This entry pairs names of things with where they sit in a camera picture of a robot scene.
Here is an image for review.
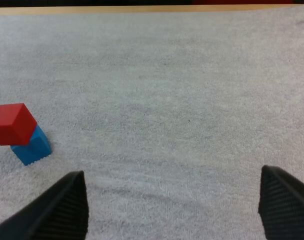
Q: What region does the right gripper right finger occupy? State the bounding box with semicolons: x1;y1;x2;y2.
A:
257;164;304;240

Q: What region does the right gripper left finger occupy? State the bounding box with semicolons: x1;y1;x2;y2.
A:
0;170;90;240

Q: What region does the red cube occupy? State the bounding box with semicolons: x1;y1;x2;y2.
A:
0;102;39;147

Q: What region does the blue cube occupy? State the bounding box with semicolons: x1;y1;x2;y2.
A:
10;124;53;167

